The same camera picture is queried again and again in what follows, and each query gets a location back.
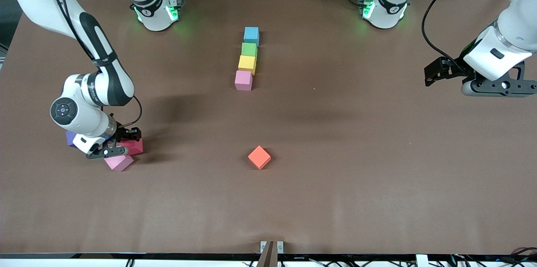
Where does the red foam cube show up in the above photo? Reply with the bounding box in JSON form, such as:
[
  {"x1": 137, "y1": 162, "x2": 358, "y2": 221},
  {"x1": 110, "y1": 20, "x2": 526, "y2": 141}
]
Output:
[{"x1": 120, "y1": 138, "x2": 144, "y2": 156}]

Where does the pink foam cube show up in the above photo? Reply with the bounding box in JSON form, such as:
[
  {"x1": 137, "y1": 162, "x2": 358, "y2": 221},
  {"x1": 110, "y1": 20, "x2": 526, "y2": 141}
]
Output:
[
  {"x1": 104, "y1": 154, "x2": 135, "y2": 172},
  {"x1": 235, "y1": 70, "x2": 253, "y2": 92}
]

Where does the yellow foam cube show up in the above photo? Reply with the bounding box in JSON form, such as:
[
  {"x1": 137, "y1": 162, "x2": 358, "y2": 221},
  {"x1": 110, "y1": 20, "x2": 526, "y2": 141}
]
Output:
[{"x1": 238, "y1": 55, "x2": 257, "y2": 75}]

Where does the light blue foam cube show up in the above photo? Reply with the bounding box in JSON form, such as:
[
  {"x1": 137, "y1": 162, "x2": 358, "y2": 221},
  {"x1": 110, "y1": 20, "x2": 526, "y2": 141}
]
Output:
[{"x1": 244, "y1": 26, "x2": 260, "y2": 47}]

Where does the orange foam cube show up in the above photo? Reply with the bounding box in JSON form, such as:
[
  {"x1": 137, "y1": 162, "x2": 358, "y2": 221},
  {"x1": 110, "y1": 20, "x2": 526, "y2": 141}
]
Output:
[{"x1": 248, "y1": 145, "x2": 272, "y2": 170}]

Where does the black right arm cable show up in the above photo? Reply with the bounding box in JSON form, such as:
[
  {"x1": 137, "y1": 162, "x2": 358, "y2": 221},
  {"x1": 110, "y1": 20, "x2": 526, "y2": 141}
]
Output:
[{"x1": 122, "y1": 96, "x2": 143, "y2": 127}]

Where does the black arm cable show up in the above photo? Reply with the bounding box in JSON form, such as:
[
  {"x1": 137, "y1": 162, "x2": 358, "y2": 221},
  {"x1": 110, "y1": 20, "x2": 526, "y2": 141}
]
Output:
[
  {"x1": 122, "y1": 96, "x2": 143, "y2": 127},
  {"x1": 421, "y1": 0, "x2": 502, "y2": 71}
]

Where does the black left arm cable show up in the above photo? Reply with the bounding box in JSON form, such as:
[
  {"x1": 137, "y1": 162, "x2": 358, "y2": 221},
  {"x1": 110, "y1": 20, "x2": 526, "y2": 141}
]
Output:
[{"x1": 421, "y1": 0, "x2": 502, "y2": 71}]

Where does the aluminium frame bracket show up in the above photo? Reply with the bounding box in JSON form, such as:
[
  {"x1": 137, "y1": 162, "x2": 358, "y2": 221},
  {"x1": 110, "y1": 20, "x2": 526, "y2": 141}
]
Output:
[{"x1": 259, "y1": 240, "x2": 284, "y2": 267}]

